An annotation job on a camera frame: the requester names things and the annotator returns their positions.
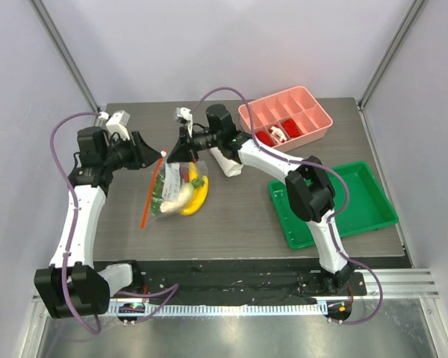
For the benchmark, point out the pink compartment tray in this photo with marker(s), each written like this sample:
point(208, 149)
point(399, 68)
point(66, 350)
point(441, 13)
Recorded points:
point(296, 103)

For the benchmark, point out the white fake radish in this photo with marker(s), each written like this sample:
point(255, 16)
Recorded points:
point(184, 195)

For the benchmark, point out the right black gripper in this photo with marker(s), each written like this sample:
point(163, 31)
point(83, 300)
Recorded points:
point(187, 142)

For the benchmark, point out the green fake chili pepper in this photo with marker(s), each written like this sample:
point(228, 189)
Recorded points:
point(157, 199)

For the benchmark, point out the green plastic tray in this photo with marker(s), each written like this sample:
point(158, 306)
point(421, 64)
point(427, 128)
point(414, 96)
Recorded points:
point(368, 209)

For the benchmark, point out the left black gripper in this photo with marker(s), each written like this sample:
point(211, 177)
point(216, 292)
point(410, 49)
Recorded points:
point(144, 156)

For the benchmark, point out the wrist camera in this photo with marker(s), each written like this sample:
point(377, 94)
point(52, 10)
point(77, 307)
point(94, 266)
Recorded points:
point(184, 116)
point(115, 123)

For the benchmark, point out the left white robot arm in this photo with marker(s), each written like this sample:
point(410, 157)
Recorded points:
point(71, 285)

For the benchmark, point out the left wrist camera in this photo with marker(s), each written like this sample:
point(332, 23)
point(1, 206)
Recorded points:
point(115, 123)

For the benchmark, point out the clear orange zip top bag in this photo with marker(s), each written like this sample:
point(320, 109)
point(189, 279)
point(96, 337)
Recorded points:
point(176, 174)

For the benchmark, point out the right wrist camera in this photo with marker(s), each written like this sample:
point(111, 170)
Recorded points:
point(184, 116)

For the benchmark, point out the yellow fake banana bunch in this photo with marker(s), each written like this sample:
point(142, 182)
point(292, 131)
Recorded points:
point(200, 185)

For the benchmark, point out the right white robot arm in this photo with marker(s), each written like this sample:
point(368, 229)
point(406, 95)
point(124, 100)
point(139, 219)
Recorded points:
point(310, 193)

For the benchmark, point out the red white fake food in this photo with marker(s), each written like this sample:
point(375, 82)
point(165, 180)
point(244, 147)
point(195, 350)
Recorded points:
point(278, 135)

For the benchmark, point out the red fake food piece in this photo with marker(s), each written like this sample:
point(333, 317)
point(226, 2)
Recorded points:
point(291, 128)

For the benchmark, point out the rolled white towel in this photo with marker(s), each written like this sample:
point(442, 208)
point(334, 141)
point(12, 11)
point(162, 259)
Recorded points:
point(229, 167)

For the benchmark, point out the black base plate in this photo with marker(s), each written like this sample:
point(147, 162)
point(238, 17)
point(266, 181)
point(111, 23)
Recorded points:
point(219, 279)

